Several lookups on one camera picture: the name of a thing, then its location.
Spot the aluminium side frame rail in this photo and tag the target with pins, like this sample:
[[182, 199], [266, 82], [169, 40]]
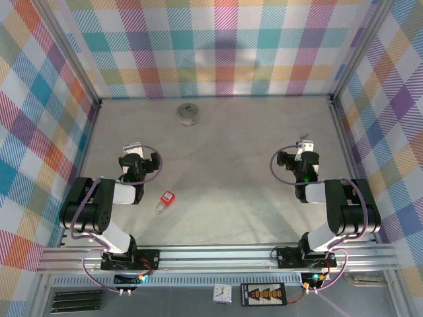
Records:
[[84, 158], [347, 155]]

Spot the long aluminium mounting rail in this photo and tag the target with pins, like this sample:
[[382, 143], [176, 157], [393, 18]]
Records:
[[215, 259]]

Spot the clear tape roll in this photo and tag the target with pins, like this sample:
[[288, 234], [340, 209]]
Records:
[[187, 114]]

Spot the black charger board orange ports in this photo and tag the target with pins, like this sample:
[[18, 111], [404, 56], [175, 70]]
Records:
[[263, 294]]

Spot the small black controller green light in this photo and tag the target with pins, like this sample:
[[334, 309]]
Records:
[[132, 280], [315, 277]]

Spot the red padlock with steel shackle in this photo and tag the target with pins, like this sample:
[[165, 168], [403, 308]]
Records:
[[167, 198]]

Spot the black foam strip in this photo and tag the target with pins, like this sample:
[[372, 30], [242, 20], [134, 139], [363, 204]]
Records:
[[78, 293], [76, 308]]

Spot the flat metal bracket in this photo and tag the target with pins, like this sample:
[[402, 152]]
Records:
[[363, 279]]

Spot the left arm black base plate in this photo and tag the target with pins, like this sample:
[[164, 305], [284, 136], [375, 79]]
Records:
[[148, 259]]

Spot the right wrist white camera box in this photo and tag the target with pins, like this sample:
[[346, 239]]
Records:
[[306, 146]]

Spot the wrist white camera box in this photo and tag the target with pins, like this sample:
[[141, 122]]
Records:
[[133, 148], [306, 146]]

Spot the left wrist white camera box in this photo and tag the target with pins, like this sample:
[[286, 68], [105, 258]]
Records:
[[133, 148]]

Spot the small white square clock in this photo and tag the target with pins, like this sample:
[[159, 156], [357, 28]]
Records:
[[221, 293]]

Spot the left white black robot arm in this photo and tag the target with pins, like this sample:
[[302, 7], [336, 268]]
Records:
[[84, 211]]

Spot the aluminium frame post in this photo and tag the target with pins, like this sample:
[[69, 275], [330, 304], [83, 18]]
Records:
[[361, 49], [71, 56]]

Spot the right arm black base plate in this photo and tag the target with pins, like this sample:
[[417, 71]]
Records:
[[287, 257]]

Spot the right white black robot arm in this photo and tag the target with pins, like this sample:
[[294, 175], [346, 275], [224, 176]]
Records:
[[350, 211]]

